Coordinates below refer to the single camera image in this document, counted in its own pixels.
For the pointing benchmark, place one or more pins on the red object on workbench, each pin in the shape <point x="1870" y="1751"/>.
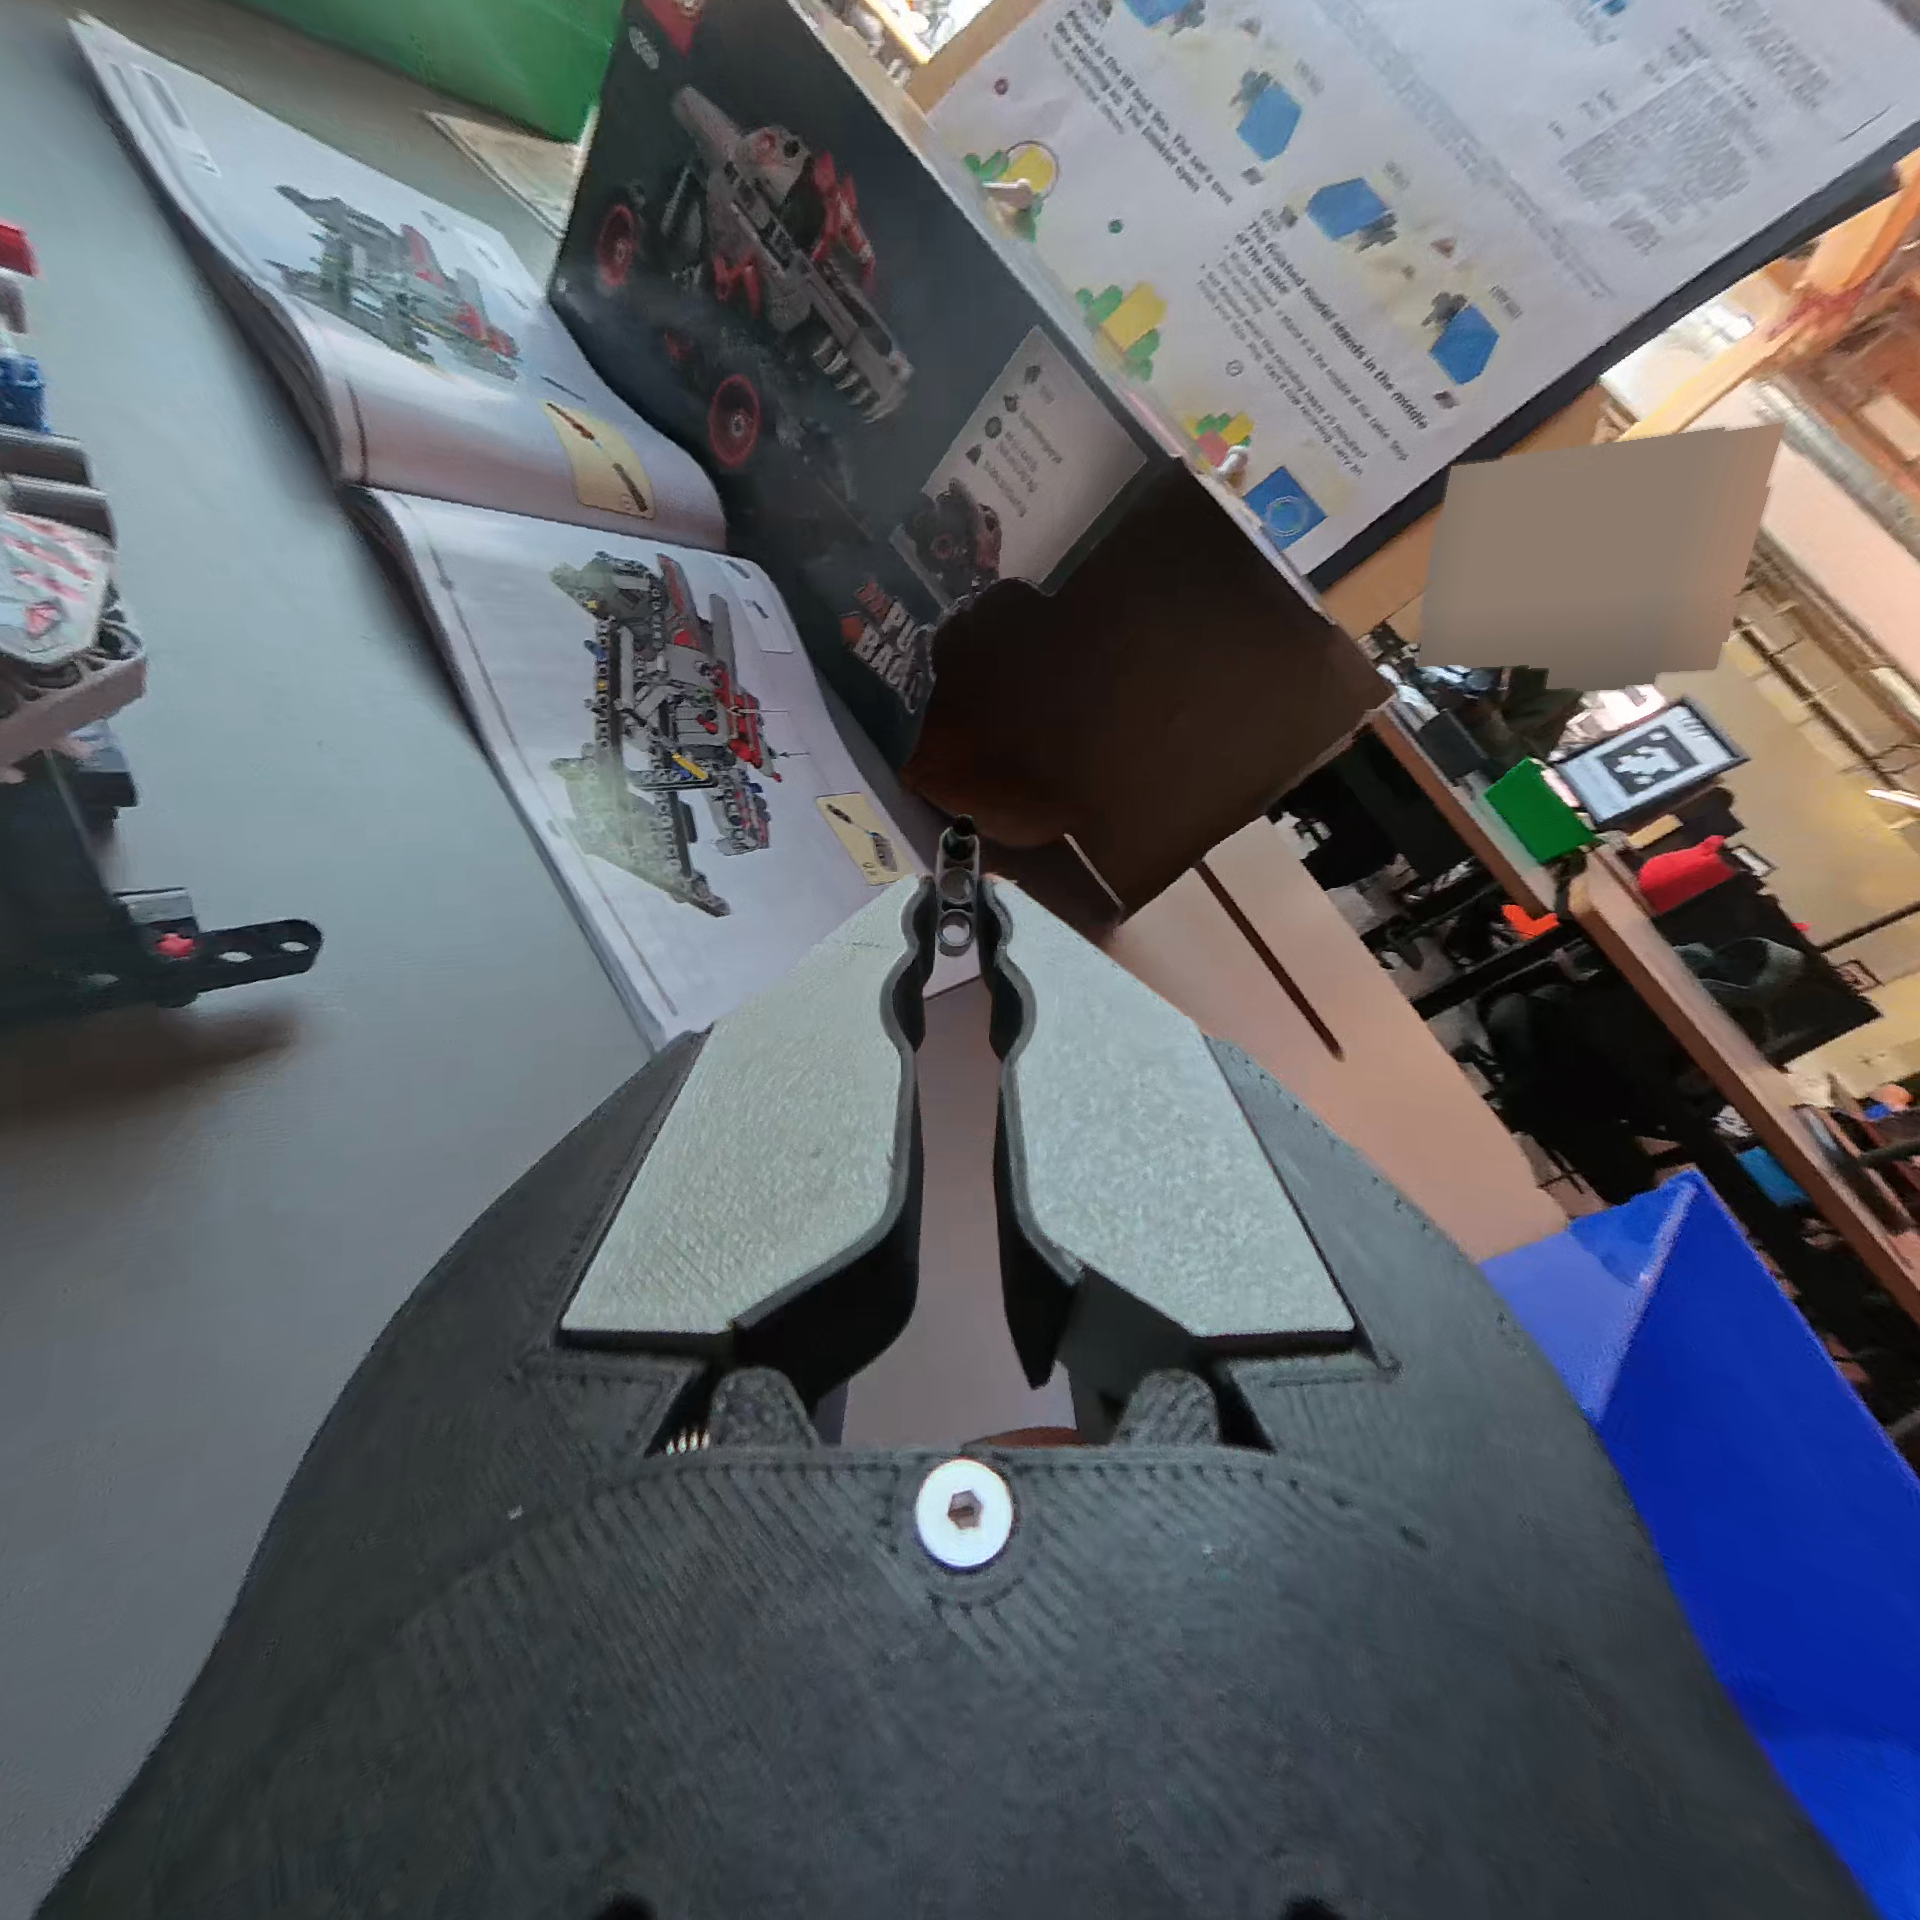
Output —
<point x="1687" y="871"/>

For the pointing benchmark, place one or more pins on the small green box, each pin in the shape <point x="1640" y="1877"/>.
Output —
<point x="1537" y="810"/>

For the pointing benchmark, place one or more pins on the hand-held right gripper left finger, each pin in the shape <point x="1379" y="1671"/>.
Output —
<point x="764" y="1154"/>

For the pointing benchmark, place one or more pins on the black and red lego model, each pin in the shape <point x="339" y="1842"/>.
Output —
<point x="74" y="690"/>

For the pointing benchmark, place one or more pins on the white instruction poster board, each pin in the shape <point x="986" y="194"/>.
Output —
<point x="1409" y="224"/>

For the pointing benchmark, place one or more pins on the blue plastic bin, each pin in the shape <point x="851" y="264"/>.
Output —
<point x="1754" y="1484"/>

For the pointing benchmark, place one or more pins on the black lego set box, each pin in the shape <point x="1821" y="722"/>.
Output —
<point x="841" y="374"/>

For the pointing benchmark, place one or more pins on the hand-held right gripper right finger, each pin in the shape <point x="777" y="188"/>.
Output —
<point x="1156" y="1168"/>

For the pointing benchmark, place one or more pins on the black and white marker tag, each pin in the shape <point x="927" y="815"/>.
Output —
<point x="1646" y="761"/>

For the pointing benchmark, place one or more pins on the open lego instruction booklet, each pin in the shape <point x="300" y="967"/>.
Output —
<point x="523" y="510"/>

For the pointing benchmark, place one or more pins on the small black lego connector piece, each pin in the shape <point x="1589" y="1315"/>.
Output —
<point x="959" y="882"/>

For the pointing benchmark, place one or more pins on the wooden workbench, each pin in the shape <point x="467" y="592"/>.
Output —
<point x="1681" y="974"/>

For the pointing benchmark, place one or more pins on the green plastic bin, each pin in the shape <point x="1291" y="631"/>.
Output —
<point x="463" y="52"/>

